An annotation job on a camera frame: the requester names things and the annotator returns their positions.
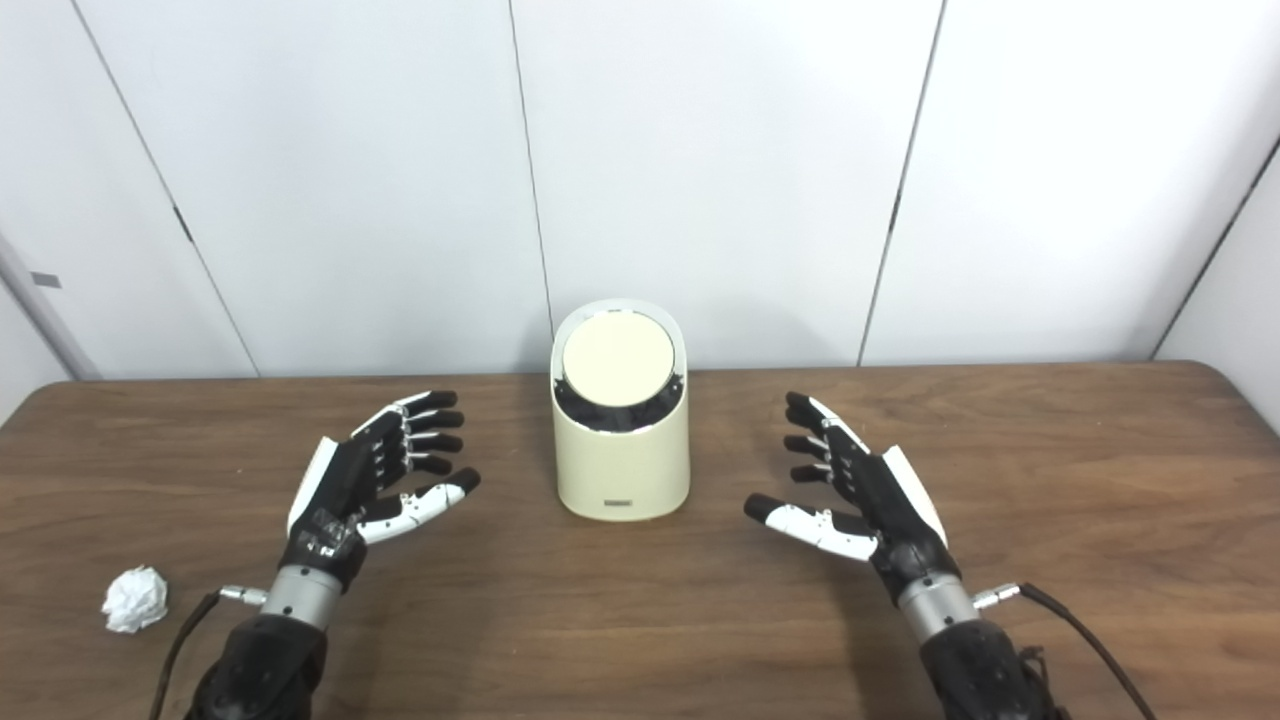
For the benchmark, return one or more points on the gray wall corner post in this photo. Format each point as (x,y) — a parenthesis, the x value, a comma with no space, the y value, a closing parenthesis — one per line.
(45,305)

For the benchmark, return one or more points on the cream round bin lid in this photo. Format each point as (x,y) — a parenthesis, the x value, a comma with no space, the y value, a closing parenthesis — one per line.
(618,358)

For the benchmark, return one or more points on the cream-colored bin body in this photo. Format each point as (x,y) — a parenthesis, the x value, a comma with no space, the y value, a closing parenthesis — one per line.
(620,470)

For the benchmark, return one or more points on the small gray wall label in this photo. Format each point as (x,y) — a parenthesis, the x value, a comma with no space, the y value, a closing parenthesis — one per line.
(46,280)

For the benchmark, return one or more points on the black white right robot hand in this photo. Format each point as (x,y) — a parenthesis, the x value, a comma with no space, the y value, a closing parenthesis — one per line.
(890,500)

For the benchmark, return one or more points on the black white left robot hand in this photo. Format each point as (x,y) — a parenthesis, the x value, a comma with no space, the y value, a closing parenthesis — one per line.
(335,485)

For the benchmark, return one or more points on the white paper ball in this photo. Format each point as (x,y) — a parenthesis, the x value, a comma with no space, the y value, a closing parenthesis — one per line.
(134,600)

